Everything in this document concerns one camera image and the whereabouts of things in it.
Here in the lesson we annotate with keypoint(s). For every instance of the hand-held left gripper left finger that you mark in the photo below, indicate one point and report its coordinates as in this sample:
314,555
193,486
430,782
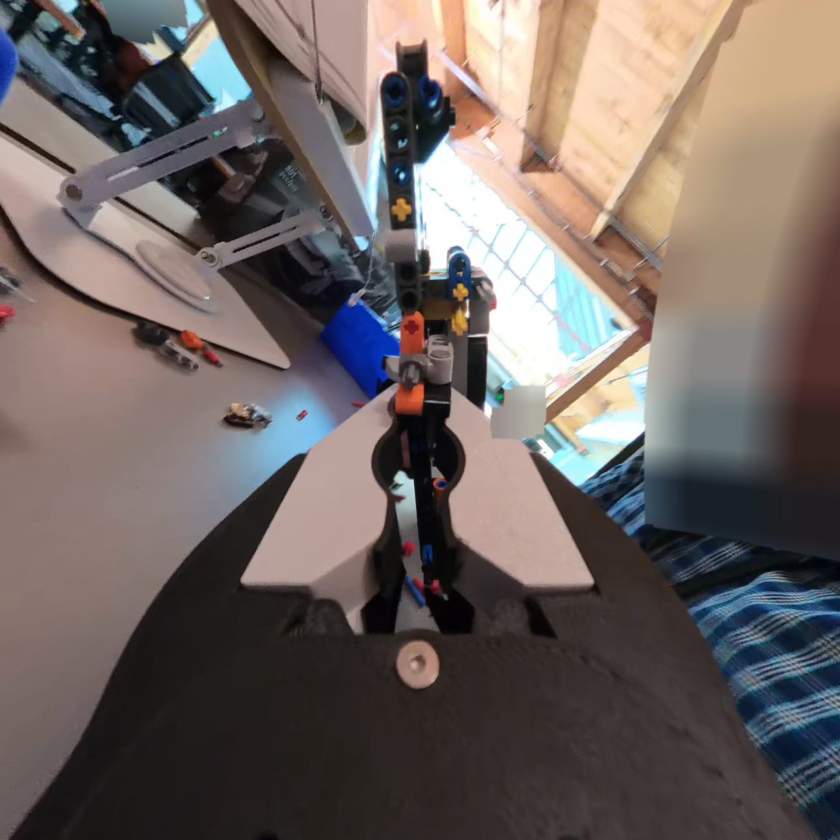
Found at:
315,525

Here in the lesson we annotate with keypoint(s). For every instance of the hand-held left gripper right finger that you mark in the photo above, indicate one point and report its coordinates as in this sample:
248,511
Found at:
525,525

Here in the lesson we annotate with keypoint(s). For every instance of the multicoloured lego technic assembly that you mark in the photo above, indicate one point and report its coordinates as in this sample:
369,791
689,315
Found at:
403,197

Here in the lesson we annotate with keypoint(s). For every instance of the black angled lego piece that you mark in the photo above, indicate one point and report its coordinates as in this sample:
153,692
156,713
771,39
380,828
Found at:
254,417

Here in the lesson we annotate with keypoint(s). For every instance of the small tan lego pin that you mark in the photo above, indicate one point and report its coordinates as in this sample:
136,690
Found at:
233,415

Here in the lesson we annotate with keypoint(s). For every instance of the small orange lego piece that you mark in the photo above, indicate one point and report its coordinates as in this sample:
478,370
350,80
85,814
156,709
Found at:
193,340

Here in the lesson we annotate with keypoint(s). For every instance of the dark grey lego connector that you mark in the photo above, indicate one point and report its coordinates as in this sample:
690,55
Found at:
164,344

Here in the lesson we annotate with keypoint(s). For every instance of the blue plastic bin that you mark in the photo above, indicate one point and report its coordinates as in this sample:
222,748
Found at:
358,348

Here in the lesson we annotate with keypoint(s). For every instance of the person's plaid shirt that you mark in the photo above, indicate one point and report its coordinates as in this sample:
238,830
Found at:
774,656

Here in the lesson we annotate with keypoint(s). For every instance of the white book stand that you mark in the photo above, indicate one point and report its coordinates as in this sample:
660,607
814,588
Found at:
98,275

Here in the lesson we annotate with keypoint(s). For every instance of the blue rounded object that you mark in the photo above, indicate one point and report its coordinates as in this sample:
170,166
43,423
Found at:
6,65

